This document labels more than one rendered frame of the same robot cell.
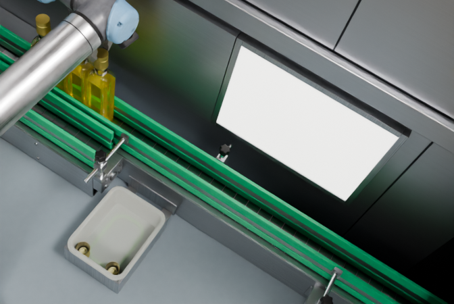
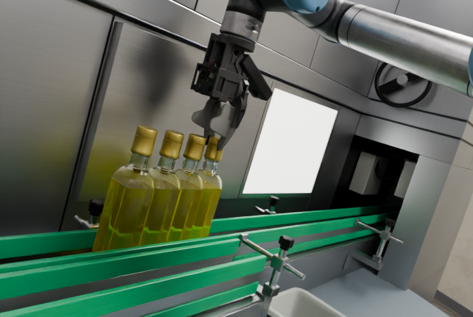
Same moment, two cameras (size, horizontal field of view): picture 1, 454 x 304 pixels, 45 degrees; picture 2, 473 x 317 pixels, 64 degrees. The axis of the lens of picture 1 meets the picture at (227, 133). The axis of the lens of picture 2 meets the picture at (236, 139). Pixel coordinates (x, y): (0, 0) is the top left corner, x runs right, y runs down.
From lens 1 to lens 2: 147 cm
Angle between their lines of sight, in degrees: 70
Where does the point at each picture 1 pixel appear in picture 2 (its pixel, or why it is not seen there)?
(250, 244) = (322, 258)
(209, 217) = (300, 265)
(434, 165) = (338, 127)
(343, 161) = (313, 156)
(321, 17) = (307, 44)
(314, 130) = (303, 140)
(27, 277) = not seen: outside the picture
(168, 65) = not seen: hidden behind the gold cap
